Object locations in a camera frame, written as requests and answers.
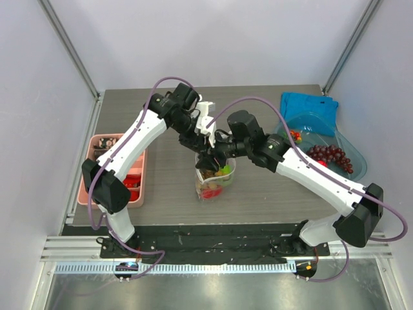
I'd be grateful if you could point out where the yellow-brown longan bunch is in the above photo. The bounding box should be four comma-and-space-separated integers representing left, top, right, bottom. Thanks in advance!
200, 170, 222, 190

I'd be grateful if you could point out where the green watermelon ball toy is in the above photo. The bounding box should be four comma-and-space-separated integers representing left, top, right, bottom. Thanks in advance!
216, 165, 232, 187

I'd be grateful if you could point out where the clear zip top bag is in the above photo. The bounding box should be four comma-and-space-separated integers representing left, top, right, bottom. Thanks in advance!
195, 158, 236, 201

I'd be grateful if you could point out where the red apple toy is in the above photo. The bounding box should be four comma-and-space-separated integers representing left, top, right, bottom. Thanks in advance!
201, 188, 223, 200

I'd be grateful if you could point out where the dark purple grape bunch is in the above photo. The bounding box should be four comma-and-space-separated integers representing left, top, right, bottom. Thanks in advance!
307, 145, 354, 174

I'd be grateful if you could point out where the red textured ball fruit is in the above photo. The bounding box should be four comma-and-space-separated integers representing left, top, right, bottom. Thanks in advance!
316, 160, 328, 168

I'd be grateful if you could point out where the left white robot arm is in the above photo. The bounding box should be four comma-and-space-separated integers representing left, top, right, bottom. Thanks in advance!
81, 83, 216, 258

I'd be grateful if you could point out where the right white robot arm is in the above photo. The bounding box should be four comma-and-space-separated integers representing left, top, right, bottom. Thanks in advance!
195, 110, 383, 255

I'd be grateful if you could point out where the blue transparent plastic container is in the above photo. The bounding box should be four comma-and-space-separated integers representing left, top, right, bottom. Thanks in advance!
286, 112, 367, 181

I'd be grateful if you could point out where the blue folded cloth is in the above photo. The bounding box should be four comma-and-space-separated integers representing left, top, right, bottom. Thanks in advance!
280, 92, 339, 137

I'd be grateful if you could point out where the red toy teeth piece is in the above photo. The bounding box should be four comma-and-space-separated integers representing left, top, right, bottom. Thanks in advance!
123, 174, 141, 189

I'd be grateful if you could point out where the red toy in tray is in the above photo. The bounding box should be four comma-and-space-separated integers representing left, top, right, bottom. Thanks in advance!
129, 190, 140, 202

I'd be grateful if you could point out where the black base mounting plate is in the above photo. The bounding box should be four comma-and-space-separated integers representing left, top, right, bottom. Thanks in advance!
96, 223, 330, 265

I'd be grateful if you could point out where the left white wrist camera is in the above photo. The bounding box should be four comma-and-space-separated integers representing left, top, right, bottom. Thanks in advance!
195, 94, 216, 130

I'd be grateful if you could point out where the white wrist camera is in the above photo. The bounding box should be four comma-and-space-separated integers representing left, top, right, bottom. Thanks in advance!
195, 117, 216, 147
195, 94, 216, 130

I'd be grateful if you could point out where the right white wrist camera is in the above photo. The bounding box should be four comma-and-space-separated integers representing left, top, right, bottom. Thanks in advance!
195, 117, 216, 147

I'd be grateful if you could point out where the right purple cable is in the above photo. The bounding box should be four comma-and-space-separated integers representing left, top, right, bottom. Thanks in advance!
206, 96, 408, 282

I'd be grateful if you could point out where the purple cable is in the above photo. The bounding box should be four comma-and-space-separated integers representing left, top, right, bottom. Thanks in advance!
206, 96, 408, 282
87, 76, 197, 282

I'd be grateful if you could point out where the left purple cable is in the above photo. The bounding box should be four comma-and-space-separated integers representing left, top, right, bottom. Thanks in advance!
87, 76, 197, 282

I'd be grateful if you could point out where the white slotted cable duct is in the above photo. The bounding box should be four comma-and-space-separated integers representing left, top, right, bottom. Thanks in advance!
54, 261, 296, 274

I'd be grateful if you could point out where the left aluminium frame post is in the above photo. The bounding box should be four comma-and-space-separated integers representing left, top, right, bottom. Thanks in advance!
37, 0, 99, 101

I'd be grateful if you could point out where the aluminium frame post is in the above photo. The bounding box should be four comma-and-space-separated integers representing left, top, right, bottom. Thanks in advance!
37, 0, 99, 101
321, 0, 383, 96

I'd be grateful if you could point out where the right aluminium frame post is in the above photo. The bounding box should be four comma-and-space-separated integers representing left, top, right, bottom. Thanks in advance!
321, 0, 383, 96

